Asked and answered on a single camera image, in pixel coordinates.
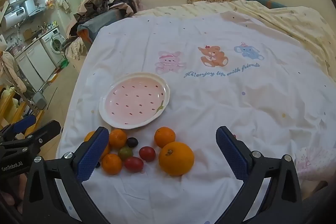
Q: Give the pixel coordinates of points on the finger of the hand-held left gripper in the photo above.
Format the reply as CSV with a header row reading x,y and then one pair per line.
x,y
44,130
23,124

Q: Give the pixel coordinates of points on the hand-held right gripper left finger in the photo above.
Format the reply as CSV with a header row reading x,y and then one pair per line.
x,y
93,154

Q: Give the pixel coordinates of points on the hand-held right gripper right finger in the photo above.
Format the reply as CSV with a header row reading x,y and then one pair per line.
x,y
232,154

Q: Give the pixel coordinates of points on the dark purple cherry tomato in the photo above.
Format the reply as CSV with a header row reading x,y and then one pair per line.
x,y
132,142
98,165

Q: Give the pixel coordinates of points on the small tangerine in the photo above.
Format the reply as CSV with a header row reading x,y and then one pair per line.
x,y
118,138
89,137
112,164

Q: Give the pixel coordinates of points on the round red cherry tomato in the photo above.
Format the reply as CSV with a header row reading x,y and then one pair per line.
x,y
147,154

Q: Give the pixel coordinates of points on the large orange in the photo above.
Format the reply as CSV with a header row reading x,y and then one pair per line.
x,y
176,159

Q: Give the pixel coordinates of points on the pink strawberry pattern plate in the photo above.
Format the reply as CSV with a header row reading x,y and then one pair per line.
x,y
131,98

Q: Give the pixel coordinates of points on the medium orange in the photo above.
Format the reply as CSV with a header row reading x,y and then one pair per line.
x,y
164,137

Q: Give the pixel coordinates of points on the person's left hand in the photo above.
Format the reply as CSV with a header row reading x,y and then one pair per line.
x,y
8,199

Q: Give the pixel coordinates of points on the yellow wooden rack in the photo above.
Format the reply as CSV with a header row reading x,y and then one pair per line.
x,y
10,108

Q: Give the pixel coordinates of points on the grey folding chair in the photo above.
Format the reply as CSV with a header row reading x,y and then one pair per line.
x,y
39,101

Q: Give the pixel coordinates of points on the green cherry tomato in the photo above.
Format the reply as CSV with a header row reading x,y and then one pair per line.
x,y
125,153

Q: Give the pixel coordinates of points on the oblong red cherry tomato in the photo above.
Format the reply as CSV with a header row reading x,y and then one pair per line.
x,y
134,164

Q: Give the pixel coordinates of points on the white cartoon animal printed blanket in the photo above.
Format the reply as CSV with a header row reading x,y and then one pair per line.
x,y
210,108

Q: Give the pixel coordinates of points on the white base cabinet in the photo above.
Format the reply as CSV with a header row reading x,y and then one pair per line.
x,y
31,64

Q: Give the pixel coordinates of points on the cream fluffy towel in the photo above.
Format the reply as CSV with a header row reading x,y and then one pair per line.
x,y
8,64

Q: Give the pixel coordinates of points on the green basin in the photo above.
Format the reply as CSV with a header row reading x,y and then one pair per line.
x,y
63,63

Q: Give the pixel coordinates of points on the white washing machine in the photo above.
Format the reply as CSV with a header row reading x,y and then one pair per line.
x,y
53,45

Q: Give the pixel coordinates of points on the white water heater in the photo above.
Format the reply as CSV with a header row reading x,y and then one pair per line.
x,y
14,16

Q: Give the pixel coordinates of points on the blue-grey cushion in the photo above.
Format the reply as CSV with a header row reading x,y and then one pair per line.
x,y
92,27

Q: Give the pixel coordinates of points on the range hood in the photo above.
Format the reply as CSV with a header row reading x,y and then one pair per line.
x,y
35,10

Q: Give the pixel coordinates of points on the pile of clothes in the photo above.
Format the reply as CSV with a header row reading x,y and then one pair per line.
x,y
105,5

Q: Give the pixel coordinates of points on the cream patterned quilt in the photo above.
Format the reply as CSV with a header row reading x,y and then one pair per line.
x,y
302,22

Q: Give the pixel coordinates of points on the blue pillow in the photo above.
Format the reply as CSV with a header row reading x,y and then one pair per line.
x,y
260,1

